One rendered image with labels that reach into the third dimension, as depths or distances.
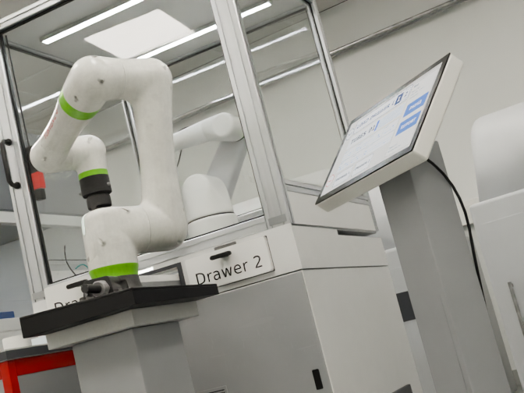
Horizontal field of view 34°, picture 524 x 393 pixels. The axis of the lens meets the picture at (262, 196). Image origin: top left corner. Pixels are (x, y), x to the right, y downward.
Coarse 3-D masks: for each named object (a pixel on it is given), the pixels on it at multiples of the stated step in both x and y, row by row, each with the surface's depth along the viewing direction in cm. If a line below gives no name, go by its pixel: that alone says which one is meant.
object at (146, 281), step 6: (144, 276) 257; (150, 276) 260; (156, 276) 263; (162, 276) 266; (168, 276) 270; (174, 276) 273; (144, 282) 255; (150, 282) 259; (156, 282) 261; (162, 282) 265; (168, 282) 268; (174, 282) 271; (180, 282) 275
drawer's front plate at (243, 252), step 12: (252, 240) 263; (264, 240) 262; (216, 252) 268; (240, 252) 265; (252, 252) 263; (264, 252) 261; (192, 264) 271; (204, 264) 270; (216, 264) 268; (228, 264) 266; (240, 264) 264; (252, 264) 263; (264, 264) 261; (192, 276) 271; (216, 276) 268; (228, 276) 266; (240, 276) 264; (252, 276) 263
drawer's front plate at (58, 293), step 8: (72, 280) 251; (80, 280) 250; (48, 288) 255; (56, 288) 254; (64, 288) 252; (80, 288) 250; (48, 296) 254; (56, 296) 253; (64, 296) 252; (72, 296) 251; (80, 296) 250; (48, 304) 254; (56, 304) 253; (64, 304) 252
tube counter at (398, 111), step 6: (396, 108) 229; (402, 108) 224; (390, 114) 231; (396, 114) 226; (378, 120) 237; (384, 120) 232; (390, 120) 228; (372, 126) 239; (378, 126) 234; (372, 132) 236
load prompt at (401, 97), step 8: (408, 88) 229; (400, 96) 231; (408, 96) 226; (384, 104) 240; (392, 104) 233; (376, 112) 243; (384, 112) 236; (360, 120) 252; (368, 120) 245; (360, 128) 248
